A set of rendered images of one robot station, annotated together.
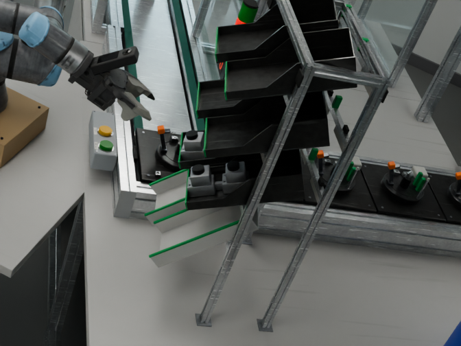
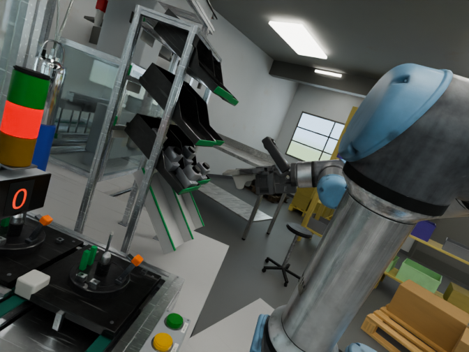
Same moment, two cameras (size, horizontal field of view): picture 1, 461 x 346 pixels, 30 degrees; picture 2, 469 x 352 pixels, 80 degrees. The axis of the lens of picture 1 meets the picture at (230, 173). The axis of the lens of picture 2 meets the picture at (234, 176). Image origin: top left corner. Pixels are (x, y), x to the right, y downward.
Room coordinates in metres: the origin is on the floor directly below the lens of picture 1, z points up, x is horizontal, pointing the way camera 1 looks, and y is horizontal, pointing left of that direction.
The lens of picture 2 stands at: (2.51, 0.64, 1.45)
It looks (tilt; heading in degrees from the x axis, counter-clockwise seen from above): 10 degrees down; 207
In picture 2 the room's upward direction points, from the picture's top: 21 degrees clockwise
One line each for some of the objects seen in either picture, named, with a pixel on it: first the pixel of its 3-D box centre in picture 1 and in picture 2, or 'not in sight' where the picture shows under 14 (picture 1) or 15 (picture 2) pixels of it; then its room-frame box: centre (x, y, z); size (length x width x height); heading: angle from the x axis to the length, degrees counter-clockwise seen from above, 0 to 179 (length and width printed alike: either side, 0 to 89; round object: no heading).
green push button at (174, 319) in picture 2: (105, 146); (174, 322); (1.98, 0.36, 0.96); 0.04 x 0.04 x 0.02
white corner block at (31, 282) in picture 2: not in sight; (32, 284); (2.18, 0.10, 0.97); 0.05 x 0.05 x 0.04; 22
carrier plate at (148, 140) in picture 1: (178, 160); (98, 283); (2.05, 0.16, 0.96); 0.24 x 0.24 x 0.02; 22
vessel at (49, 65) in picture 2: not in sight; (46, 82); (1.79, -0.81, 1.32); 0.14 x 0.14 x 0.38
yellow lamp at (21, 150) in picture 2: not in sight; (16, 148); (2.27, 0.12, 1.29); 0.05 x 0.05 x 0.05
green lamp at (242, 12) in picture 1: (248, 12); (28, 89); (2.27, 0.12, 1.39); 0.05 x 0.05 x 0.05
